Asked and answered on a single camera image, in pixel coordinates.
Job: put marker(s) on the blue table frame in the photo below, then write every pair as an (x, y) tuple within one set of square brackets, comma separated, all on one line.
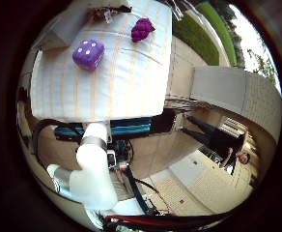
[(131, 129)]

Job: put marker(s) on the person in black clothes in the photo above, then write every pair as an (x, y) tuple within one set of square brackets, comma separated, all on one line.
[(216, 138)]

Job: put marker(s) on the grey container box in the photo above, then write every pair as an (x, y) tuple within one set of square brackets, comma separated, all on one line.
[(62, 30)]

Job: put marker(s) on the white orange-striped tablecloth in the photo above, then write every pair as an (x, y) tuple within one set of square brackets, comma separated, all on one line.
[(125, 80)]

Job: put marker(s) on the leopard print plush toy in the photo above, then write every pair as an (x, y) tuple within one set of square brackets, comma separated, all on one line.
[(99, 14)]

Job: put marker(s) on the purple plush dice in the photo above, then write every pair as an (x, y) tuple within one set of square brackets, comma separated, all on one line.
[(88, 54)]

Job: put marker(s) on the purple plush grape bunch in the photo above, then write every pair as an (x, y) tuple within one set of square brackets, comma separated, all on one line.
[(141, 29)]

